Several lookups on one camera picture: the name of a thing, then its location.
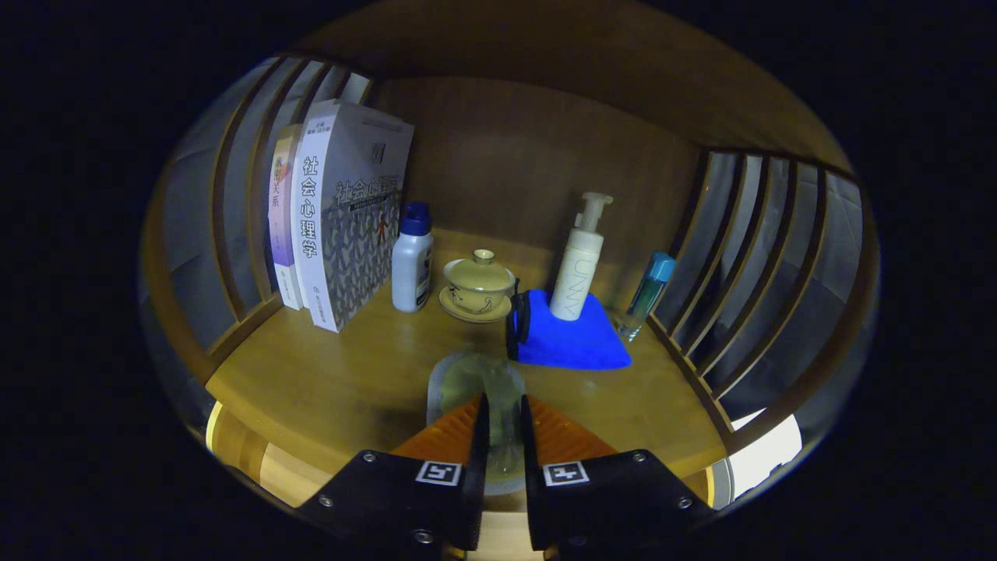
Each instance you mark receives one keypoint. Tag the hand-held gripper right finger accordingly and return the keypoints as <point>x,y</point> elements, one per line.
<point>533,467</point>

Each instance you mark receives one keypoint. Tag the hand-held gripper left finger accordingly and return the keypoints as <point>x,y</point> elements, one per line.
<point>477,467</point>

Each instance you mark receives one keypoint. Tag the green scrub sponge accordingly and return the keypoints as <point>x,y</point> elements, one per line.
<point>475,378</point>

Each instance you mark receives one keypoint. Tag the wooden countertop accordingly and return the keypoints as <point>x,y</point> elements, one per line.
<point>335,382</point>

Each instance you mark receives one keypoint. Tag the wooden slatted cabinet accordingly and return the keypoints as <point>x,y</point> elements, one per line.
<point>530,156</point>

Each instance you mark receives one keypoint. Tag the blue cloth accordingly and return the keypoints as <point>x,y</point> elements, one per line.
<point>576,343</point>

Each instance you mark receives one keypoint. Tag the yellow lidded tea cup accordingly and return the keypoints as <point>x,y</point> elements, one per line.
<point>477,284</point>

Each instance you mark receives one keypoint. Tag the white pump bottle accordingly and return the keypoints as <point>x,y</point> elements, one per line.
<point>576,269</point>

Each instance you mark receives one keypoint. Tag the teal capped bottle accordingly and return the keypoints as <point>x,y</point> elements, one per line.
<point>646,296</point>

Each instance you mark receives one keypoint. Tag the white bottle with blue cap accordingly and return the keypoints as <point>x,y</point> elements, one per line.
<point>410,273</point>

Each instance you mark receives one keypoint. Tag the white patterned book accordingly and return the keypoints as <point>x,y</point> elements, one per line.
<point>350,226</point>

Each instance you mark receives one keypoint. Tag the purple book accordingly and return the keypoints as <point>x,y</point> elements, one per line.
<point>280,210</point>

